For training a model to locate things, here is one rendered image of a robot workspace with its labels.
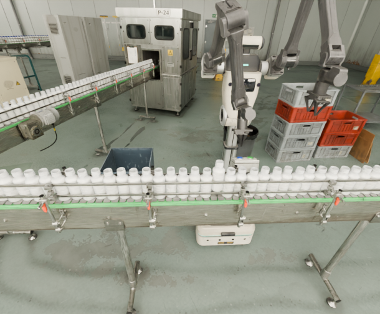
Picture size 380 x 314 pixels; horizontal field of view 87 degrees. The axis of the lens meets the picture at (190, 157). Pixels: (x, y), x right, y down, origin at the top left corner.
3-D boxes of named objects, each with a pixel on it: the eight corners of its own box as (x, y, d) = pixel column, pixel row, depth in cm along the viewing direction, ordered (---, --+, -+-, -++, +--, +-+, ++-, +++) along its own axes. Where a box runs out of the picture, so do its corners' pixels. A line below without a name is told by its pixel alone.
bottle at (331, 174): (314, 192, 110) (326, 167, 101) (318, 187, 113) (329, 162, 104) (326, 197, 106) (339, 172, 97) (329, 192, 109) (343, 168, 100)
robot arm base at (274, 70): (270, 56, 134) (270, 74, 134) (276, 50, 126) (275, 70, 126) (283, 56, 134) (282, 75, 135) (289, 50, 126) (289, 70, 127)
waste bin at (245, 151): (221, 178, 276) (227, 136, 242) (215, 160, 314) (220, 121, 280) (253, 177, 280) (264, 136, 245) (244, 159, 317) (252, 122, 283)
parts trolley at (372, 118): (344, 131, 419) (368, 82, 365) (327, 121, 465) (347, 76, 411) (391, 132, 426) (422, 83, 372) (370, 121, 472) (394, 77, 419)
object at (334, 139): (319, 146, 315) (324, 134, 303) (303, 134, 349) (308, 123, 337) (354, 146, 322) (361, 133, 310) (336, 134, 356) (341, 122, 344)
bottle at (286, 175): (281, 197, 105) (291, 172, 96) (271, 191, 109) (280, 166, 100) (288, 193, 108) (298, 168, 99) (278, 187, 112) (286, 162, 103)
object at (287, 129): (284, 137, 288) (288, 123, 276) (270, 126, 321) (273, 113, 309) (321, 135, 298) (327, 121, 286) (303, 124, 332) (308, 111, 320)
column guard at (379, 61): (367, 86, 778) (382, 55, 718) (359, 84, 811) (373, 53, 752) (376, 86, 781) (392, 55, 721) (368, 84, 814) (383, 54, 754)
